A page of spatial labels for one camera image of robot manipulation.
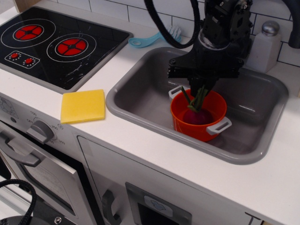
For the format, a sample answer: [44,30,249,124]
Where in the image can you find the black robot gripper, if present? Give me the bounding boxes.
[168,35,252,97]

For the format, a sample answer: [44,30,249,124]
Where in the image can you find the purple toy beet green leaves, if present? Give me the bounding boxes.
[181,86,213,125]

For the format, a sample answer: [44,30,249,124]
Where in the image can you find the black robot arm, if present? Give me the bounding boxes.
[168,0,253,97]

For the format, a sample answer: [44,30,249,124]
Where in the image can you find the grey toy sink basin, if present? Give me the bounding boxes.
[106,48,289,165]

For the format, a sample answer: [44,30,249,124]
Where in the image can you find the white soap dispenser silver cap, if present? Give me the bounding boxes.
[246,21,281,73]

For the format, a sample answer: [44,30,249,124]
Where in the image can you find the light blue dish brush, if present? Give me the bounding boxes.
[128,26,181,48]

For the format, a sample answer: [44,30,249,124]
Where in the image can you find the black toy faucet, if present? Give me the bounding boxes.
[243,0,300,63]

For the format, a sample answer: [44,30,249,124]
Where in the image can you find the yellow sponge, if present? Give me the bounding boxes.
[60,89,105,124]

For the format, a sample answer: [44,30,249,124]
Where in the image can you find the grey dishwasher panel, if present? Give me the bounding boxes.
[125,182,192,225]

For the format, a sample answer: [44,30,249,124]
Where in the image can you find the black toy stove top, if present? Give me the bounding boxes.
[0,7,132,94]

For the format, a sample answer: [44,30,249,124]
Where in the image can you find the grey oven knob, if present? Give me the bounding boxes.
[26,120,54,144]

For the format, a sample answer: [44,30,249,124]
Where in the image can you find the silver oven door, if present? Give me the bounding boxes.
[0,123,96,225]

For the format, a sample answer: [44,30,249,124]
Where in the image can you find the orange toy pot grey handles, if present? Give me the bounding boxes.
[168,86,232,142]

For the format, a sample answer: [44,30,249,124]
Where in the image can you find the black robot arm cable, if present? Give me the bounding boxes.
[143,0,201,49]

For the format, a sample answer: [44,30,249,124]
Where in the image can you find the grey cabinet door handle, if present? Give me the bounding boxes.
[102,190,121,225]

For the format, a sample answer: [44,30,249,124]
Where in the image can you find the grey oven door handle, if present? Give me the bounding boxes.
[0,131,45,167]

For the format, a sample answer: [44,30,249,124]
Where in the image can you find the black braided cable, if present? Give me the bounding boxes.
[0,179,38,225]

